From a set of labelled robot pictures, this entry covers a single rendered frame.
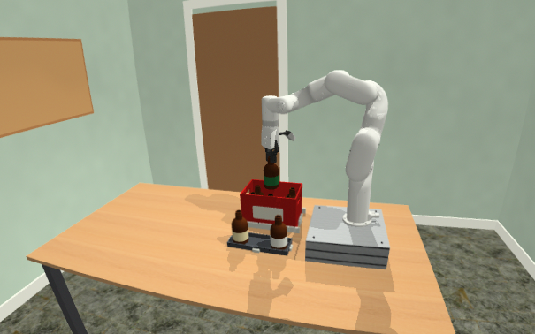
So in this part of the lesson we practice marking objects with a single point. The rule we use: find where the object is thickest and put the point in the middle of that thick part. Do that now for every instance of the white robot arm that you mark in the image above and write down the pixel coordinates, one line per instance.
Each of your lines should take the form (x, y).
(360, 162)

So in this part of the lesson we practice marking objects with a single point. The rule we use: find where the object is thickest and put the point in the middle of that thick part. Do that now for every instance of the red crate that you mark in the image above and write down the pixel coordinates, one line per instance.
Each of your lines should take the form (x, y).
(264, 208)

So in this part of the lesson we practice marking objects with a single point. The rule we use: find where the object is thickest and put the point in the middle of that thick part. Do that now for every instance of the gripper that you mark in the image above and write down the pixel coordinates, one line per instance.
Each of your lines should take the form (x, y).
(270, 138)

